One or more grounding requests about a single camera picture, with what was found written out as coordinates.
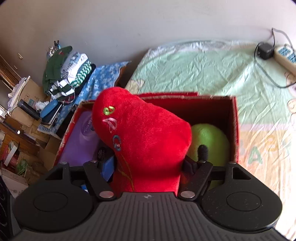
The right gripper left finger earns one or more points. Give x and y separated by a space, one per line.
99 186

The green plush toy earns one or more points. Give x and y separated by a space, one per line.
215 140

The stack of folded clothes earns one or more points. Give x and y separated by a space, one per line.
66 73

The red plush toy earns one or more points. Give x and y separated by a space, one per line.
149 142

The white blue power strip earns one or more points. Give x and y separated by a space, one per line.
285 56

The blue floral cloth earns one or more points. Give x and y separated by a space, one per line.
103 77

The black power adapter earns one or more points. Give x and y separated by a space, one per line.
265 51

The wooden shelf with clutter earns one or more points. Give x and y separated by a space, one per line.
26 153

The purple tissue pack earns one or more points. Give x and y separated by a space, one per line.
82 144

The cartoon print bed sheet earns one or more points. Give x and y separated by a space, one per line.
265 94

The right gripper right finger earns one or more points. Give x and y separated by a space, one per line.
193 178

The red cardboard box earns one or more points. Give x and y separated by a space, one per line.
220 111

